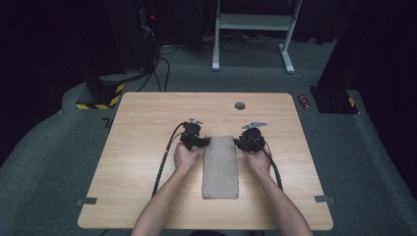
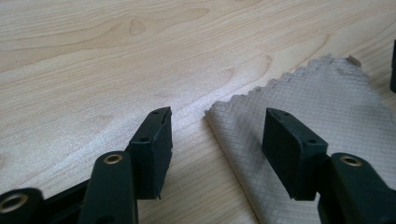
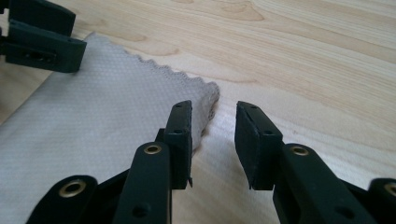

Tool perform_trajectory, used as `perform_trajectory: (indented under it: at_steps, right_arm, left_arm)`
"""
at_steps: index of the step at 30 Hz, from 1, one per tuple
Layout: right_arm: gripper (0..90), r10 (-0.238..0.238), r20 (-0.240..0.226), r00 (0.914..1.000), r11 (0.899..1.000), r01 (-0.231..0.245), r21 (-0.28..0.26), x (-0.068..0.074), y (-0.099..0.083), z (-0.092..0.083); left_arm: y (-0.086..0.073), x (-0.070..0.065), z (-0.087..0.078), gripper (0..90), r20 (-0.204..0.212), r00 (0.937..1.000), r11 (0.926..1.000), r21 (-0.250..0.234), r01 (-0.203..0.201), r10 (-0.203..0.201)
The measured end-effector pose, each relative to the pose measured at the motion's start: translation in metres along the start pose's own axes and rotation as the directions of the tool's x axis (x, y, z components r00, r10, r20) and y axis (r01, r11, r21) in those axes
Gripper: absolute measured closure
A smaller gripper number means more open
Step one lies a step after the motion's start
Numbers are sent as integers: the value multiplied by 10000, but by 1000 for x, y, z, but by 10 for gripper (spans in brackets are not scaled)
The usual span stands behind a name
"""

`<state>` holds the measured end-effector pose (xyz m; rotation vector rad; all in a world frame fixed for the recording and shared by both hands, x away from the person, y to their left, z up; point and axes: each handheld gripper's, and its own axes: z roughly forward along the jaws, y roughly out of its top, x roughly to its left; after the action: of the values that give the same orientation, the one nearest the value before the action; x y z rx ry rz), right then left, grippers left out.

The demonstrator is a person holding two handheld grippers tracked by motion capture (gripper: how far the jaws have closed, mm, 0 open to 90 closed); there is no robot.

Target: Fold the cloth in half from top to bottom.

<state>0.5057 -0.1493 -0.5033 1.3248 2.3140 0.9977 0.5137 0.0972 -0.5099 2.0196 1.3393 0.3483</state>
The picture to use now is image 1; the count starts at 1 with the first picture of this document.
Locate black stand base yellow mark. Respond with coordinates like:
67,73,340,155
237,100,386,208
309,86,359,115

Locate grey tape strip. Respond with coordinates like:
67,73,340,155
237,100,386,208
313,195,335,206
75,197,98,207

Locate dark equipment with red light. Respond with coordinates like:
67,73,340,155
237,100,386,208
137,0,162,73

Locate red can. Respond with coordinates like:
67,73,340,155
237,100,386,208
297,93,311,112

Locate person's left hand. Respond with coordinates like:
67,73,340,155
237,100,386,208
173,142,205,175

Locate black floor cables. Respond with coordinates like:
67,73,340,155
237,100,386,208
137,44,180,93

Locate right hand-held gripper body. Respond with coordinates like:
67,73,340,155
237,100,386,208
238,121,269,153

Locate black yellow striped stand base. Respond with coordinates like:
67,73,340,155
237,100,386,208
75,74,127,111

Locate cables under white stand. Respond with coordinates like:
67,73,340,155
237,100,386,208
202,30,283,53

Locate person's right hand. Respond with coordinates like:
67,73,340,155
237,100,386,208
241,147,272,177

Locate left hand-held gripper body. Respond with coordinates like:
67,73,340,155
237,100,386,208
179,118,204,151

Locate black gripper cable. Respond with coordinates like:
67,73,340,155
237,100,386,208
150,121,187,199
261,140,284,192

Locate beige cloth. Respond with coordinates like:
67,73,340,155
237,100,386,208
201,135,240,201

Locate white metal stand frame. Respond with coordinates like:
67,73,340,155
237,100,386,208
211,0,305,75

